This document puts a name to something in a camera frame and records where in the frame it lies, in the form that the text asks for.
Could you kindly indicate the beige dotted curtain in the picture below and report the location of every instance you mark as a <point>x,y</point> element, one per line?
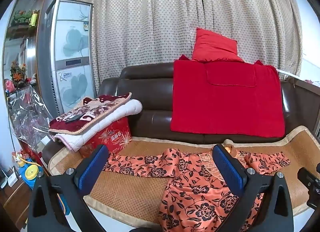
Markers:
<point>150,21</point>

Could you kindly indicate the white floral standing air conditioner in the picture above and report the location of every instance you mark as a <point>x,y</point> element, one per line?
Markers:
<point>72,46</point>

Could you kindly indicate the orange flower arrangement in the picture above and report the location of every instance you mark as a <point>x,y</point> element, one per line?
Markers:
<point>18,74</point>

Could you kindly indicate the white box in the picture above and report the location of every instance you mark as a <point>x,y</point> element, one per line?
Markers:
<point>11,178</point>

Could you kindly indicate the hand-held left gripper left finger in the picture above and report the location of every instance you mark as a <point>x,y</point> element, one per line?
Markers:
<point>92,169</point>

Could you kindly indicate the orange floral garment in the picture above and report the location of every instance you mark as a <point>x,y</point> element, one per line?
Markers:
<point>195,192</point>

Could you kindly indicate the woven straw sofa mat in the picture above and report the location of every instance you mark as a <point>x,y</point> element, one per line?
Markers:
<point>130,192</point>

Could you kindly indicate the red printed box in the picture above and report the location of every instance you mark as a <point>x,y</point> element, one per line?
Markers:
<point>112,137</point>

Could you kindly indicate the red pillow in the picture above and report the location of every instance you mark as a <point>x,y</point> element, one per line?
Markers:
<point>212,46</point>

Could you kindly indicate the low wooden cabinet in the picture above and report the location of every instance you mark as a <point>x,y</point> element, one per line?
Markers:
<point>15,202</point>

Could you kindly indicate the green ornament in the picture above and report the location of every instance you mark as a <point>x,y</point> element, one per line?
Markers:
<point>21,16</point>

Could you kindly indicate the blue and yellow toy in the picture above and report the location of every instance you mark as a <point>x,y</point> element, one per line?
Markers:
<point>30,172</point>

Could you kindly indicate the folded maroon floral blanket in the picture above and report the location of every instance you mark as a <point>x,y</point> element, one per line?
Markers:
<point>100,107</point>

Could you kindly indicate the clear plastic sheet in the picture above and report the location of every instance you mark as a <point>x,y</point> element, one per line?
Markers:
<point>27,117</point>

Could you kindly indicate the brown leather sofa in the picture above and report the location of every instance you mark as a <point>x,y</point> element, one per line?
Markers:
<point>150,89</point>

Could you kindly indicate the black remote control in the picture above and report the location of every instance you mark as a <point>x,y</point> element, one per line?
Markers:
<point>73,119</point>

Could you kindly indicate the red blanket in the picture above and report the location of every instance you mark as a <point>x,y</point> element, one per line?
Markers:
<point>225,107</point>

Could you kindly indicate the pink ornament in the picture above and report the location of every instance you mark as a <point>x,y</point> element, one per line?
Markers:
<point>9,86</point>

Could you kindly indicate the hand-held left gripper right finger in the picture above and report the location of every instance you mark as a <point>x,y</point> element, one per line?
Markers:
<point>227,169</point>

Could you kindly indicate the folded white quilt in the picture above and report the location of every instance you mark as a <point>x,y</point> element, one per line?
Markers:
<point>117,114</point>

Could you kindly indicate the yellow bottle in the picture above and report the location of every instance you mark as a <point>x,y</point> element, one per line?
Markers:
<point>33,18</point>

